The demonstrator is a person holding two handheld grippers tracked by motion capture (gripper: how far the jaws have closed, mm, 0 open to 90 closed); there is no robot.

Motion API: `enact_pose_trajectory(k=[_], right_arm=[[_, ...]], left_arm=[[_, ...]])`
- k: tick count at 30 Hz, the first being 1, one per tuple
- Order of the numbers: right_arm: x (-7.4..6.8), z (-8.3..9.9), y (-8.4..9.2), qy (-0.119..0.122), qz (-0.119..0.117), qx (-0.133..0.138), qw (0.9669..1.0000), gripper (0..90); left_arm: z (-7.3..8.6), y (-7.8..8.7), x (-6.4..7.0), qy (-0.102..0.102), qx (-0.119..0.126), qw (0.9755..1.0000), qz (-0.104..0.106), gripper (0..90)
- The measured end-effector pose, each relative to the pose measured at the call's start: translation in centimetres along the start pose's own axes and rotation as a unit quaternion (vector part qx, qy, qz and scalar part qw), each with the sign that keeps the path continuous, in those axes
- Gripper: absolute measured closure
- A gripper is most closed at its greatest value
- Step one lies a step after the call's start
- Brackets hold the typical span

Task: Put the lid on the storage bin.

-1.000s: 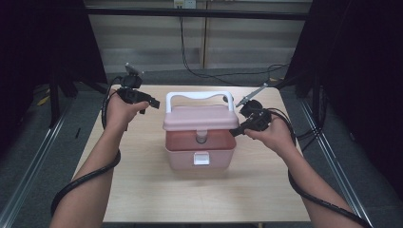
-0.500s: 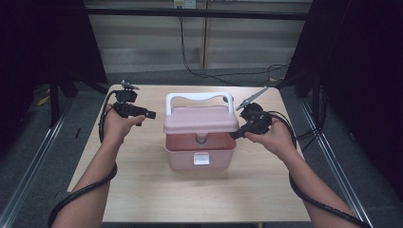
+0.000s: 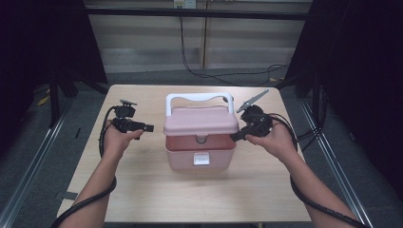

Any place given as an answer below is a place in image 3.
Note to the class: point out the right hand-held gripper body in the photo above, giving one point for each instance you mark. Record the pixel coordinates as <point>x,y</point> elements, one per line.
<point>258,122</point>

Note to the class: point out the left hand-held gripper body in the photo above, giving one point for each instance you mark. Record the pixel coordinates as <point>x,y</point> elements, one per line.
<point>125,120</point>

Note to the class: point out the pink storage box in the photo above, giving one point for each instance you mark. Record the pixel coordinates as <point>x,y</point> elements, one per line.
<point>199,122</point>

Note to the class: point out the person's left hand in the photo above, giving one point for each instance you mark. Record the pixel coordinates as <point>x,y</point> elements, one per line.
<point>117,144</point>

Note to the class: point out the person's right hand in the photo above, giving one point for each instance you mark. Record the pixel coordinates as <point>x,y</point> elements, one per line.
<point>278,142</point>

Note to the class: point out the dark metal stand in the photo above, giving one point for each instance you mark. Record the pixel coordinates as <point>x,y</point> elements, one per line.
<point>318,104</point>
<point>54,104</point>

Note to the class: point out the yellow object on floor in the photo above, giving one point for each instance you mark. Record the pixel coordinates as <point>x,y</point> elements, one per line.
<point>43,100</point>

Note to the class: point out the black tape strip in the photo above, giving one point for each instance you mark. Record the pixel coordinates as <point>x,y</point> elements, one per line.
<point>68,195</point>

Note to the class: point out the black horizontal bar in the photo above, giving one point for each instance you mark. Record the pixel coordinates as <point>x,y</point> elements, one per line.
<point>142,12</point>

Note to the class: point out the black curtain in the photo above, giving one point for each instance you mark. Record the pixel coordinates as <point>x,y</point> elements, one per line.
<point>38,38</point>
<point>364,63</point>

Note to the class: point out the metal floor rail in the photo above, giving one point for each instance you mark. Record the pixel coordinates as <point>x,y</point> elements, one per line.
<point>34,164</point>
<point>335,177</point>

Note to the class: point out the vertical wooden wall strip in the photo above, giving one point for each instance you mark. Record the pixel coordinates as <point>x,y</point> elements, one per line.
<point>205,31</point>

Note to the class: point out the white wall outlet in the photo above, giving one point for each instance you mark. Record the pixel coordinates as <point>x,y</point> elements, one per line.
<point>189,3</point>

